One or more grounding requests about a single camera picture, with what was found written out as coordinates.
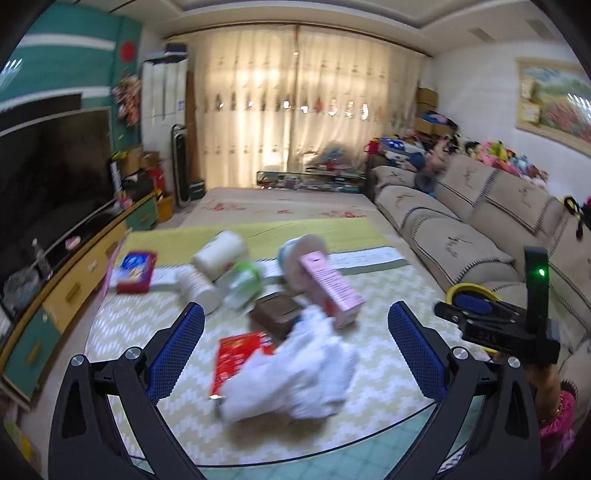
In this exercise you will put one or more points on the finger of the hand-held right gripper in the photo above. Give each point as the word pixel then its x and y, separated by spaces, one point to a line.
pixel 468 303
pixel 445 314

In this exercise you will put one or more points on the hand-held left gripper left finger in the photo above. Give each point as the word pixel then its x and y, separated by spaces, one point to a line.
pixel 178 344

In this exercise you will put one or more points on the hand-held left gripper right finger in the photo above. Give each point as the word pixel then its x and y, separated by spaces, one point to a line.
pixel 415 344

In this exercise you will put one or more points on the red foil packet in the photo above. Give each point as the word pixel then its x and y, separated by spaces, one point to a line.
pixel 235 357

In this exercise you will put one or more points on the green white plastic cup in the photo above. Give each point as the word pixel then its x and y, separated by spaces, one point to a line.
pixel 242 284

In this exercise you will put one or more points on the large white paper cup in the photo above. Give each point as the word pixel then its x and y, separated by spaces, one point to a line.
pixel 219 254

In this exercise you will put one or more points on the pink carton box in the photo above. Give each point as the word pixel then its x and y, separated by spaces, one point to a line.
pixel 332 286

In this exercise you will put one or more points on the brown cardboard box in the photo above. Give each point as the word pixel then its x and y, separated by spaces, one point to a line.
pixel 277 311

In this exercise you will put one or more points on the white plastic bag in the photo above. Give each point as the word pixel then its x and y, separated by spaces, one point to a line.
pixel 304 369

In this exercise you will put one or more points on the blue white round canister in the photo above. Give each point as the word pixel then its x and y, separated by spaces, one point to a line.
pixel 293 263

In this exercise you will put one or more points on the person's right forearm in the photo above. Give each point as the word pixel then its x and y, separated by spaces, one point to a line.
pixel 558 429

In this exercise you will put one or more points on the person's right hand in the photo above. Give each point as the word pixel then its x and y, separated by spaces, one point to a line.
pixel 542 387

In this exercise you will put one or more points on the beige sofa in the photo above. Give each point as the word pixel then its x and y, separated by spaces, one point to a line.
pixel 452 249

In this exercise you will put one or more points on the paper cup with leaf print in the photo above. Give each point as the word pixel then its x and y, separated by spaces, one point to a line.
pixel 198 288

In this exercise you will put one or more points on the green patterned blanket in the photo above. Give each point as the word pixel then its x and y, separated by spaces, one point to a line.
pixel 392 281

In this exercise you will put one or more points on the blue red snack box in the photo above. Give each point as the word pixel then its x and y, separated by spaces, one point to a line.
pixel 134 272

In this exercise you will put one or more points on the pink packet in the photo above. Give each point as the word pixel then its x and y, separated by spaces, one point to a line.
pixel 113 270

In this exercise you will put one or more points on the yellow green television cabinet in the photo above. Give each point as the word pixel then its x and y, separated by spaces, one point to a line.
pixel 69 286

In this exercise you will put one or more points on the dark grey round object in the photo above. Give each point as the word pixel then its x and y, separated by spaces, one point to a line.
pixel 425 182

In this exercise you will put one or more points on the pile of stuffed toys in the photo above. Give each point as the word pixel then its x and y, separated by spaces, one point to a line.
pixel 503 159

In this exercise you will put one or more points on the glass ashtray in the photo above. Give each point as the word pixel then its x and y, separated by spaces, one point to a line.
pixel 21 286

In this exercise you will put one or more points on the pile of bags and toys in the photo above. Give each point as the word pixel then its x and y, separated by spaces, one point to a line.
pixel 397 150

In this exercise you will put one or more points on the floral floor mat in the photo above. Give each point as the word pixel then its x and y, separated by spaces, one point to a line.
pixel 277 205

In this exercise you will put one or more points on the black tower fan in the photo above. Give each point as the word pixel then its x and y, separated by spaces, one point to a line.
pixel 180 166

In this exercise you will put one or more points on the open cardboard boxes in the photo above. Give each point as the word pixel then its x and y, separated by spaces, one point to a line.
pixel 136 159

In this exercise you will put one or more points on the glass coffee table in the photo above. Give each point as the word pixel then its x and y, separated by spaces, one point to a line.
pixel 314 177

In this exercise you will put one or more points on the stack of cardboard boxes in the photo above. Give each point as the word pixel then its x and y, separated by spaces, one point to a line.
pixel 431 110

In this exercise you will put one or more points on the black television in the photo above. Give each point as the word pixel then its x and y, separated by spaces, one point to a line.
pixel 46 184

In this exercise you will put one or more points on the framed landscape painting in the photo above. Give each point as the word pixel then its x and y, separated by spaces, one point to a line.
pixel 558 101

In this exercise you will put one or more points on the white standing air conditioner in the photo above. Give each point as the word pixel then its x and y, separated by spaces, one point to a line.
pixel 159 106

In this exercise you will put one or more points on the cream embroidered curtain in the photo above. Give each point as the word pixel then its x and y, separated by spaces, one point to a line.
pixel 277 115

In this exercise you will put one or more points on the artificial flower decoration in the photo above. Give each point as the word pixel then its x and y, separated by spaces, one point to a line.
pixel 127 99

